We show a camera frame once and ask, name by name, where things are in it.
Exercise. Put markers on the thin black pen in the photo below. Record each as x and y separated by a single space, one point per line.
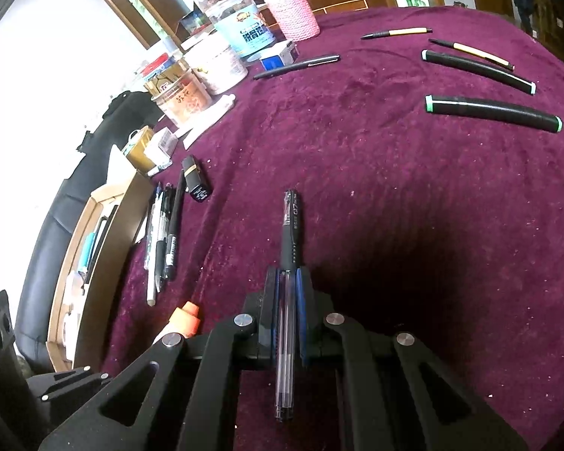
296 66

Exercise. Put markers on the blue patterned pen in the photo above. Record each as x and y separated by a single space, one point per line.
149 244

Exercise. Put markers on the shallow cardboard box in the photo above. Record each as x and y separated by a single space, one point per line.
122 216

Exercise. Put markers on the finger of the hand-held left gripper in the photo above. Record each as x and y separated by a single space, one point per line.
70 387

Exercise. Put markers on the clear jar orange label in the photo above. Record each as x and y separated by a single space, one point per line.
183 98

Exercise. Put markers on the white pen teal tip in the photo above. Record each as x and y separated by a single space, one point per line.
152 272

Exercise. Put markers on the jar in pink knitted sleeve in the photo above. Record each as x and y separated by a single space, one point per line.
293 9

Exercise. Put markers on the black lipstick gold band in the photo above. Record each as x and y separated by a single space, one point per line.
198 181

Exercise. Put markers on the black marker white green ends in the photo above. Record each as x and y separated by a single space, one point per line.
479 69

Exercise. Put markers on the white paper sheet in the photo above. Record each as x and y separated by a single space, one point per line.
120 164

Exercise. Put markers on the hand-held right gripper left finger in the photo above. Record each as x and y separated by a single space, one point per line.
273 310

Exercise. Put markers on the black capped gel pen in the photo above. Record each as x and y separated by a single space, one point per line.
291 230

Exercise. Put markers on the small white barcode box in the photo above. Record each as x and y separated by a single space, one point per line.
162 143

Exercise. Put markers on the brown packing tape roll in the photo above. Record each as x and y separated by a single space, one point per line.
138 152

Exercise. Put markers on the purple velvet tablecloth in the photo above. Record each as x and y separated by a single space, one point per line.
380 197

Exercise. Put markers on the slim white pen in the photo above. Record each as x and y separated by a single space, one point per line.
160 169

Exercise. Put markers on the matte black pen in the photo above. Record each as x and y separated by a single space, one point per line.
171 244

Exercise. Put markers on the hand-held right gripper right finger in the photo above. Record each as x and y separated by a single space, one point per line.
302 310

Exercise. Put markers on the red printed container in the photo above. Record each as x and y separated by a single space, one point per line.
157 73

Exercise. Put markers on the yellow pencil black tip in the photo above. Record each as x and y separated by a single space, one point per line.
399 32

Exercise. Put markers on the small blue white box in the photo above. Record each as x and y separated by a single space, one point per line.
277 56

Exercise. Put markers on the cream black ballpoint pen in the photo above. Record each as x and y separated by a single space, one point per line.
472 51

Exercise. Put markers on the strawberry printed tube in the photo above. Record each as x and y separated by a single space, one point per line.
207 115

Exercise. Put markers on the white plastic jar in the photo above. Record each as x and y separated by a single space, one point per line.
216 65

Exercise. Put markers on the black leather sofa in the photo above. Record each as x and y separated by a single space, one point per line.
51 244

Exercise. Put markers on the clear jar blue label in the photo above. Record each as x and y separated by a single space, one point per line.
244 28

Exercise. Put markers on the white glue bottle orange cap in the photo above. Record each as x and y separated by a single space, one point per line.
185 322

